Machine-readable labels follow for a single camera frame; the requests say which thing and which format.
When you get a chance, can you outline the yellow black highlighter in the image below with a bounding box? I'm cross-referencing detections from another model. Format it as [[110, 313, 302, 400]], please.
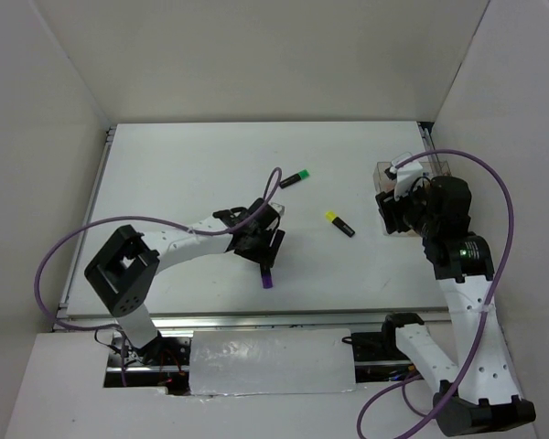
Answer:
[[325, 211, 355, 238]]

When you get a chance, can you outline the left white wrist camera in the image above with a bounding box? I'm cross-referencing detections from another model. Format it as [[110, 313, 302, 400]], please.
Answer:
[[269, 202, 285, 217]]

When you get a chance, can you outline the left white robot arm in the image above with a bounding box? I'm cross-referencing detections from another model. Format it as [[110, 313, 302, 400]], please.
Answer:
[[84, 198, 285, 365]]

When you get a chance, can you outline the clear plastic organizer tray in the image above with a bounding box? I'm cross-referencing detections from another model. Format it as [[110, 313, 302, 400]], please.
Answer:
[[373, 162, 451, 235]]

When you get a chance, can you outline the white taped front panel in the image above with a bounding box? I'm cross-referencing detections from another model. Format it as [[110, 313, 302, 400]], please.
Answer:
[[188, 328, 356, 396]]

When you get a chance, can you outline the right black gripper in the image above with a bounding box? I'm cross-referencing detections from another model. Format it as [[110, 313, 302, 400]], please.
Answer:
[[375, 177, 438, 238]]

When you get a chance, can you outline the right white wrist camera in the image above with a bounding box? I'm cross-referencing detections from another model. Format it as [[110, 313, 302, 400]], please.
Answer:
[[384, 152, 425, 200]]

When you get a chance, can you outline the purple black highlighter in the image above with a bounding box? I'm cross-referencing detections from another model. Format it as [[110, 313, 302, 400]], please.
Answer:
[[261, 269, 274, 289]]

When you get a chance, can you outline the green black highlighter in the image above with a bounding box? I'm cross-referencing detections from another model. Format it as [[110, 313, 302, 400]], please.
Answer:
[[279, 169, 309, 189]]

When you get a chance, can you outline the aluminium front rail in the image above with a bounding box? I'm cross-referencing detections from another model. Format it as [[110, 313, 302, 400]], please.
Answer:
[[54, 306, 449, 330]]

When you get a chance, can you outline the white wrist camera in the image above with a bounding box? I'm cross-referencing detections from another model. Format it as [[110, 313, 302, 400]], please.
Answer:
[[384, 152, 425, 200], [269, 202, 285, 217]]

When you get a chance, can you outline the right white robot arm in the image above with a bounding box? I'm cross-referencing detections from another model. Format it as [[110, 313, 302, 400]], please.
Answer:
[[375, 176, 536, 437]]

